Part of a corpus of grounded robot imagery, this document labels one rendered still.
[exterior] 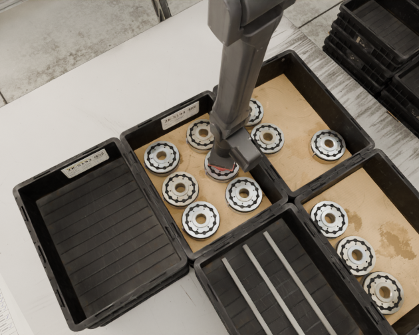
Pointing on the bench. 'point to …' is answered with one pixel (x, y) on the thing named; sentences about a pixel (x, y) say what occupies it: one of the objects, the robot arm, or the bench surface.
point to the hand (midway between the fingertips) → (222, 161)
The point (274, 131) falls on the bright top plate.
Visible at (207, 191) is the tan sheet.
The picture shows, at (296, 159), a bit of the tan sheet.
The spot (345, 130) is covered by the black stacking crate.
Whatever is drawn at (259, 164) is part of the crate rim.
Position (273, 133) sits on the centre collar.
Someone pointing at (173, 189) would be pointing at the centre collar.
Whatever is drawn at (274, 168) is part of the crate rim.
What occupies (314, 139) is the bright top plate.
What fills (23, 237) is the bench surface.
